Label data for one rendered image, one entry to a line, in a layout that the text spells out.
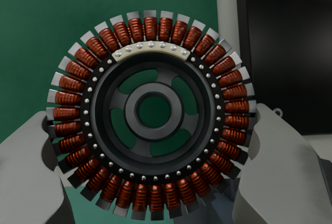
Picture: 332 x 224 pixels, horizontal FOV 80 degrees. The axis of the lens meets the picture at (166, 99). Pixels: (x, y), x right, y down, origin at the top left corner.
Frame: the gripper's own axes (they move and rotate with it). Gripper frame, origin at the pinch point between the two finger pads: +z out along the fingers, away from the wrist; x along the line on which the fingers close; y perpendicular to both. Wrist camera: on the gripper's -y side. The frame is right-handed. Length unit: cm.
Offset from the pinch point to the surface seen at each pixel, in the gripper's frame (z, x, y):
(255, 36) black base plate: 6.8, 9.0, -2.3
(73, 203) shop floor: 46, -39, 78
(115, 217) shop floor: 42, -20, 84
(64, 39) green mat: 8.9, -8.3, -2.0
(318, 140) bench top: 3.3, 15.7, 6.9
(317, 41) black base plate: 6.5, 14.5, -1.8
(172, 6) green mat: 10.6, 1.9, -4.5
